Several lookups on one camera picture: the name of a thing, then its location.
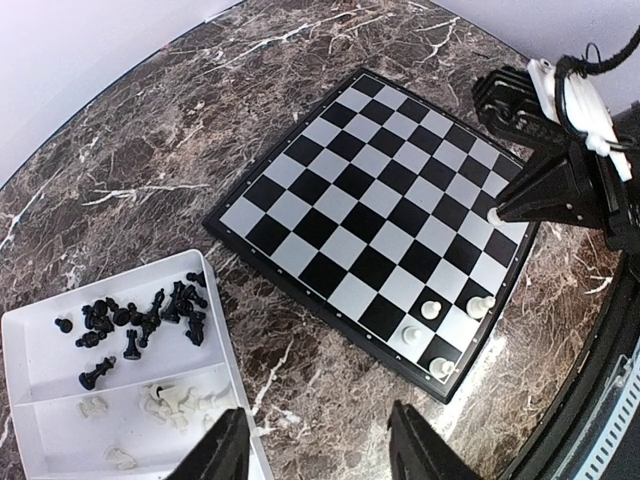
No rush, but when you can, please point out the black front rail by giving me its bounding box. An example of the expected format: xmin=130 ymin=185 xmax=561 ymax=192
xmin=501 ymin=262 xmax=639 ymax=479

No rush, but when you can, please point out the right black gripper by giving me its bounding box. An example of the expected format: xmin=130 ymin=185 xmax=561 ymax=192
xmin=471 ymin=67 xmax=639 ymax=257

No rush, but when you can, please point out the pile of white chess pieces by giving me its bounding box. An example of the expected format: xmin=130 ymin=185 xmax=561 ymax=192
xmin=76 ymin=383 xmax=236 ymax=470

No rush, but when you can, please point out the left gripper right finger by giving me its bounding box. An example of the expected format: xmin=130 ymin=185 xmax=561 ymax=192
xmin=387 ymin=400 xmax=480 ymax=480

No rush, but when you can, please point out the pile of black chess pieces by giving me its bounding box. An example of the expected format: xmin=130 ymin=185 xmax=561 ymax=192
xmin=42 ymin=273 xmax=214 ymax=395

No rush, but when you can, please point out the white pawn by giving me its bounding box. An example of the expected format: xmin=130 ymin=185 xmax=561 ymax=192
xmin=420 ymin=300 xmax=442 ymax=321
xmin=402 ymin=326 xmax=425 ymax=346

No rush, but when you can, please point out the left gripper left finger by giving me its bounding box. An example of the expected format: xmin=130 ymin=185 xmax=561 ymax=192
xmin=167 ymin=408 xmax=250 ymax=480

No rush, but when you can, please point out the white slotted cable duct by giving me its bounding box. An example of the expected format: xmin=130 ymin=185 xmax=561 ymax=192
xmin=570 ymin=347 xmax=639 ymax=479

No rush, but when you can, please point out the white rook corner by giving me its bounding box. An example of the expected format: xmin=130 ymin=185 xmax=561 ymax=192
xmin=428 ymin=357 xmax=455 ymax=380

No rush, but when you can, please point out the white piece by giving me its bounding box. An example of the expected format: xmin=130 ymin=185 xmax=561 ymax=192
xmin=487 ymin=207 xmax=504 ymax=227

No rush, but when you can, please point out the black white chessboard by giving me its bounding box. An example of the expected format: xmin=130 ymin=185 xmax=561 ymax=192
xmin=203 ymin=69 xmax=538 ymax=403

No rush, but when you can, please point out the white plastic divided tray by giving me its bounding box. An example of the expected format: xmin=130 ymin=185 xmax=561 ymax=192
xmin=2 ymin=249 xmax=250 ymax=479

